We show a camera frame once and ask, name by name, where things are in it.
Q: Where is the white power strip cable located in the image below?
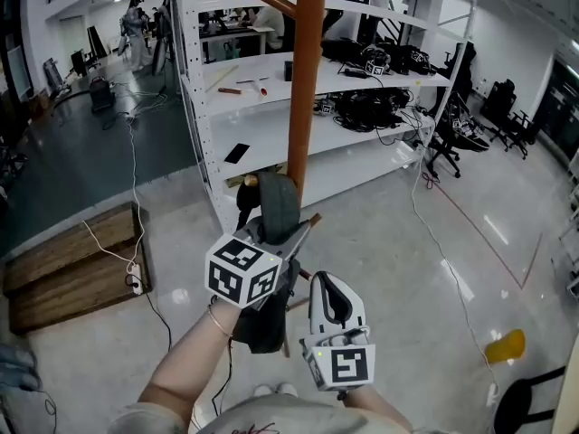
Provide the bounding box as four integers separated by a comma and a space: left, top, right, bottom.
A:
81, 118, 147, 267

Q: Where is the black flat phone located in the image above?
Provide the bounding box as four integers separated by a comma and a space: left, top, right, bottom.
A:
223, 142, 252, 165

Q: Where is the black round stool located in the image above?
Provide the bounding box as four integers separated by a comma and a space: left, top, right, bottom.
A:
493, 365, 567, 434

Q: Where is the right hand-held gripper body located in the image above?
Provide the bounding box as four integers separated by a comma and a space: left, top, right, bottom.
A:
299, 325, 377, 393

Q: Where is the white metal shelving unit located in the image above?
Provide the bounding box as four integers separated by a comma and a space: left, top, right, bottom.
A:
170, 0, 481, 235

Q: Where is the long white floor cable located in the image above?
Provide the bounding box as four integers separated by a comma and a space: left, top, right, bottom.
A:
408, 150, 499, 409

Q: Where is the blue denim cloth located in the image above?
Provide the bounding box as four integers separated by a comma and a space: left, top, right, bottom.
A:
0, 343, 43, 393

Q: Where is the person's left forearm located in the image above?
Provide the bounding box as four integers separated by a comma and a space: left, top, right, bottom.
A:
137, 295, 242, 420

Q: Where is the brown wooden coat stand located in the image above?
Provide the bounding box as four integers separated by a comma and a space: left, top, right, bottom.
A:
235, 0, 328, 359

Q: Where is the black office chair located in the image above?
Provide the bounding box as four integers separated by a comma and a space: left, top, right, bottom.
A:
426, 91, 493, 179
441, 41, 479, 108
480, 78, 540, 161

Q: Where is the pale wooden slat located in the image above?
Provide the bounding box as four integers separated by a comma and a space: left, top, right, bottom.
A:
204, 64, 241, 94

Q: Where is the black floor cable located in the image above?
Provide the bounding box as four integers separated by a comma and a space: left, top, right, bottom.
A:
34, 388, 61, 434

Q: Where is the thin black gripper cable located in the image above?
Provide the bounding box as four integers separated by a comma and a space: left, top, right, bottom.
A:
210, 335, 234, 419

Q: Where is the person's white printed shirt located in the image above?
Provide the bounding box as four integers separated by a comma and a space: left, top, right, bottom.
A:
107, 392, 456, 434

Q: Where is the white red-tipped tool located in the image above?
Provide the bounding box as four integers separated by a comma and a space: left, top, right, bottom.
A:
235, 76, 270, 98

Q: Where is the black cable pile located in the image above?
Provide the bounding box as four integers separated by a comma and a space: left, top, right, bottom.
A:
333, 88, 412, 134

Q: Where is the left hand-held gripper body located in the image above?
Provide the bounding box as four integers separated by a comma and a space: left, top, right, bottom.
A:
204, 232, 295, 311

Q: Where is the thin gold bracelet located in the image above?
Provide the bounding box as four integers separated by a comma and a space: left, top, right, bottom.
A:
206, 304, 233, 339

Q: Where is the wooden step platform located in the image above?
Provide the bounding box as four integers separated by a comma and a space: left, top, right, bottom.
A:
1, 201, 154, 335

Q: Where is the black wheeled case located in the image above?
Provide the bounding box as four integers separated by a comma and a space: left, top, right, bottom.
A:
88, 75, 116, 113

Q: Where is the person's right forearm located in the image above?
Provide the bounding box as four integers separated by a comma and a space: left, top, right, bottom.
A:
340, 383, 413, 431

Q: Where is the white power strip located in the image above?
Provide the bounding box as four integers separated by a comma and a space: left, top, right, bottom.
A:
126, 261, 146, 296

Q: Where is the yellow plastic container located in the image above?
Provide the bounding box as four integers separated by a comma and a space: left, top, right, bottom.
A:
485, 328, 527, 365

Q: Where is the black equipment pile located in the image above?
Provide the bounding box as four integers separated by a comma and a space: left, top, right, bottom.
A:
319, 37, 439, 78

